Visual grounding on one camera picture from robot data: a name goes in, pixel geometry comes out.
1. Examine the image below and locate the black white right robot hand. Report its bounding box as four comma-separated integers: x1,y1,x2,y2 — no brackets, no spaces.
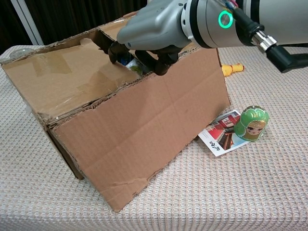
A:
107,0,192,76

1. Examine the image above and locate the brown cardboard shipping box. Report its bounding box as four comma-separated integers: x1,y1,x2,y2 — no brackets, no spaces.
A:
0,11,231,213

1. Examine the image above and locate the beige woven tablecloth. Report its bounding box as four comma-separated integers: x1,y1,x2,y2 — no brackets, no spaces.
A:
0,45,308,231

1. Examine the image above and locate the silver white snack bag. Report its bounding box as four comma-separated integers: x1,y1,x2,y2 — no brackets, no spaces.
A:
126,59,145,74

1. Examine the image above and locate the black cable metal connector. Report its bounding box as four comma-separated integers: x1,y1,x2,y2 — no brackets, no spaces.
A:
232,7,308,74

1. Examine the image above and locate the yellow rubber chicken toy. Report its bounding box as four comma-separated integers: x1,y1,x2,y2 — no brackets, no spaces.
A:
221,63,246,77

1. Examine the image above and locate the black partition panel white frame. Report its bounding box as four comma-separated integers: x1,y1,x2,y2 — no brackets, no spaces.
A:
0,0,37,56
11,0,150,46

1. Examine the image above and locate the green nesting doll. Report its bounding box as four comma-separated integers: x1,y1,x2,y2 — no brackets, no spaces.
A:
233,105,270,142

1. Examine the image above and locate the red building photo postcard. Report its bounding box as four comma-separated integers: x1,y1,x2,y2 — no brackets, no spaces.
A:
197,110,251,157

